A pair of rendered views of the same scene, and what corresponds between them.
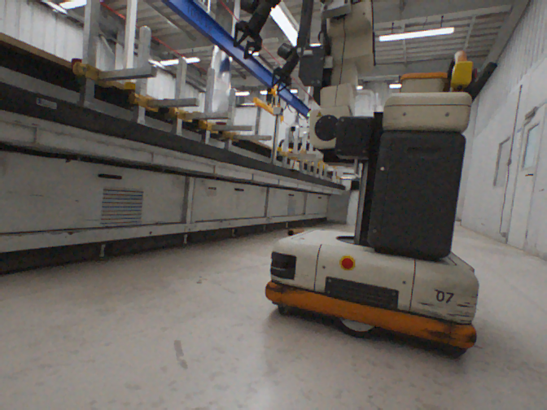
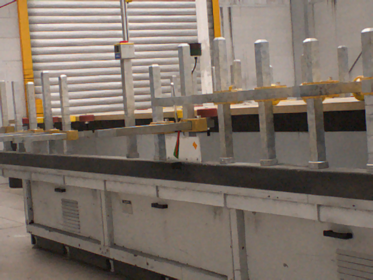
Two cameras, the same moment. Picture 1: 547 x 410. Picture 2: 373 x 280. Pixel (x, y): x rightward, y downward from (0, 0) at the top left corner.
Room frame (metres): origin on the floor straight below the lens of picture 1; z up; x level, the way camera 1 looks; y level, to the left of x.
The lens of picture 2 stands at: (4.94, -2.71, 0.94)
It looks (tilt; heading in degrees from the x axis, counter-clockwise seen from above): 3 degrees down; 124
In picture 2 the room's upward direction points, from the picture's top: 4 degrees counter-clockwise
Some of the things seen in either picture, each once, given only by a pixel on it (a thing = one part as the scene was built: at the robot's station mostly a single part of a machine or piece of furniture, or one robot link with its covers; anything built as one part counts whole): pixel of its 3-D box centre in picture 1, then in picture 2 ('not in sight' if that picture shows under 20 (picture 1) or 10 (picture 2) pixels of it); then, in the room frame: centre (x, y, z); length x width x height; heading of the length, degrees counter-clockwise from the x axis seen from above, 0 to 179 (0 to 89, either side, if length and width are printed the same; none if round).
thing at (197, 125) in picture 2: not in sight; (193, 125); (3.29, -0.17, 0.85); 0.14 x 0.06 x 0.05; 155
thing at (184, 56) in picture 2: (295, 149); (187, 104); (3.27, -0.16, 0.93); 0.04 x 0.04 x 0.48; 65
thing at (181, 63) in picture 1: (178, 102); (32, 122); (1.68, 0.58, 0.88); 0.04 x 0.04 x 0.48; 65
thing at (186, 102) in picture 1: (161, 103); not in sight; (1.45, 0.58, 0.80); 0.43 x 0.03 x 0.04; 65
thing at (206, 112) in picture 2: not in sight; (207, 121); (3.33, -0.12, 0.85); 0.08 x 0.08 x 0.11
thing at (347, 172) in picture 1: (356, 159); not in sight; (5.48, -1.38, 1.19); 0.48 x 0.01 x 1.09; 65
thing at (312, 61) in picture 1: (321, 71); not in sight; (1.36, -0.14, 0.99); 0.28 x 0.16 x 0.22; 160
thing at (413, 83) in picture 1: (418, 99); not in sight; (1.22, -0.52, 0.87); 0.23 x 0.15 x 0.11; 160
